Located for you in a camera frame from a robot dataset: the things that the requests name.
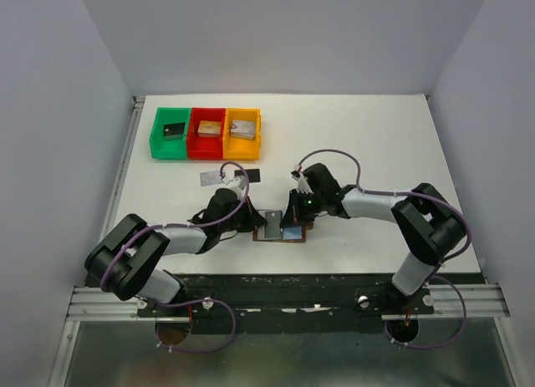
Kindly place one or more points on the brown leather card holder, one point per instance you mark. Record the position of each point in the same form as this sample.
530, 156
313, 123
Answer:
295, 234

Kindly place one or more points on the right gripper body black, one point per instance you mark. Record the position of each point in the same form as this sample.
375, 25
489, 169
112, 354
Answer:
309, 205

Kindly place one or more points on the silver card stack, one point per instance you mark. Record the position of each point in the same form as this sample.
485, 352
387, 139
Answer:
243, 129

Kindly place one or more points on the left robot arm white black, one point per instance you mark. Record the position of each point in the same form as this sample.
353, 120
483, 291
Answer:
125, 261

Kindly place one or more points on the white knob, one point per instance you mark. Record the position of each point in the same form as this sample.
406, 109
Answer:
363, 301
207, 304

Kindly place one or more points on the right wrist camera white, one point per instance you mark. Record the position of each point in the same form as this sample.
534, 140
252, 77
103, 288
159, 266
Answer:
300, 178

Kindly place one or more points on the silver VIP card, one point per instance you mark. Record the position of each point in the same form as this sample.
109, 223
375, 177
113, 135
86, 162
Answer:
210, 178

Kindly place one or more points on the right white knob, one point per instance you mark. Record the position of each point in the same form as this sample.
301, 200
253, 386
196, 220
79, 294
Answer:
363, 301

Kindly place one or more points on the left white knob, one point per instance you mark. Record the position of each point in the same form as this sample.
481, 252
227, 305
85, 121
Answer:
207, 304

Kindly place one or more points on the black VIP card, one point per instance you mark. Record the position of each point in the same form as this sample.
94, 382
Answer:
254, 175
273, 231

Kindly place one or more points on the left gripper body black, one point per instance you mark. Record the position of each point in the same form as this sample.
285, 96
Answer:
240, 221

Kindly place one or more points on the aluminium frame rail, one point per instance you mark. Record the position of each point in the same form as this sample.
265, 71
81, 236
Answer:
395, 141

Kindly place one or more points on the orange plastic bin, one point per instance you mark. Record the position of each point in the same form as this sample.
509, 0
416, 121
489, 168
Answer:
240, 149

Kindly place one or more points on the green plastic bin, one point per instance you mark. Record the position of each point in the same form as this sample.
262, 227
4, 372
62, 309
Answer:
162, 149

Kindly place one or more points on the tan card stack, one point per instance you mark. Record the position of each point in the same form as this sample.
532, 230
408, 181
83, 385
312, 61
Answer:
209, 128

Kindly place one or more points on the red plastic bin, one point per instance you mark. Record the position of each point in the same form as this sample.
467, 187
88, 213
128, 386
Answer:
202, 148

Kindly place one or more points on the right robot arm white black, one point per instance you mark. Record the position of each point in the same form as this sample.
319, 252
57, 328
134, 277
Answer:
431, 227

